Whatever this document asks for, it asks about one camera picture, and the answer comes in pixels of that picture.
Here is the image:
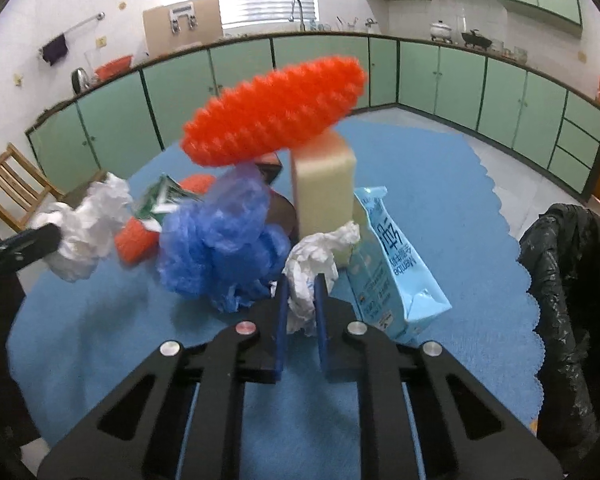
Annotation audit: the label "steel kettle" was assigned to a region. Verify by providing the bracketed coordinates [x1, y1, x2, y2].
[71, 67, 91, 96]

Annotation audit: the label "blue table mat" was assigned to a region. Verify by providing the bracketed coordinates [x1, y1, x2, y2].
[7, 118, 543, 479]

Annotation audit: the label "dark purple hanging towel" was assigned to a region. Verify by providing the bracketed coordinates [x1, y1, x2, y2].
[41, 34, 68, 66]

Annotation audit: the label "black lined trash bin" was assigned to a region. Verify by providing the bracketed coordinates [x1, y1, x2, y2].
[518, 204, 600, 479]

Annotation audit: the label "white paper wad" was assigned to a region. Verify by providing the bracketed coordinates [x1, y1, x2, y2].
[29, 172, 132, 282]

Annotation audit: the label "green white crushed carton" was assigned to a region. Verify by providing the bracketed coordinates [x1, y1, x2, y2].
[132, 174, 201, 224]

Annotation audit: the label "black wok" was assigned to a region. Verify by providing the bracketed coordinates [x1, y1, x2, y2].
[462, 29, 492, 51]

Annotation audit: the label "red plastic basin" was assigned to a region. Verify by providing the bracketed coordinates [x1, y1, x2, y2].
[95, 55, 133, 81]

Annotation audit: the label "green lower kitchen cabinets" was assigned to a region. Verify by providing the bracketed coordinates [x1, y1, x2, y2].
[26, 32, 600, 200]

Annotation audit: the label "brown cardboard panel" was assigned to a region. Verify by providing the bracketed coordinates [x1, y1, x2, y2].
[143, 0, 223, 58]

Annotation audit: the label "blue plastic bag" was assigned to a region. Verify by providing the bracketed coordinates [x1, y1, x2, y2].
[157, 162, 290, 313]

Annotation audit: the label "light blue milk carton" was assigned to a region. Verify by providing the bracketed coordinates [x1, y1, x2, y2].
[348, 186, 452, 342]

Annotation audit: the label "small orange foam net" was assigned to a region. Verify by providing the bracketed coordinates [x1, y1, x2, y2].
[114, 174, 215, 266]

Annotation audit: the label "orange foam net sleeve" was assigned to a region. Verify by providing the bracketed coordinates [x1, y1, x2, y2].
[181, 55, 367, 167]

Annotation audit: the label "cream yellow sponge block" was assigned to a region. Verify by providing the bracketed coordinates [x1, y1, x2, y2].
[290, 129, 356, 238]

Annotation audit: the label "wall towel rail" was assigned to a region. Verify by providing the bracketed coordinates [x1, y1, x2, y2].
[38, 11, 106, 55]

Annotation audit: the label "white cooking pot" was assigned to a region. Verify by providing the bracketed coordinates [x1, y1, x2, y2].
[429, 21, 452, 44]

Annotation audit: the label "kitchen faucet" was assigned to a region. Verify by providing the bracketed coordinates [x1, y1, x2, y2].
[288, 0, 306, 32]

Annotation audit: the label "white tissue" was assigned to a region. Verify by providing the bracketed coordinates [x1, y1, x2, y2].
[283, 221, 361, 336]

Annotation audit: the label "wooden chair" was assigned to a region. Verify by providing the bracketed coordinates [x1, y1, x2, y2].
[0, 143, 65, 233]

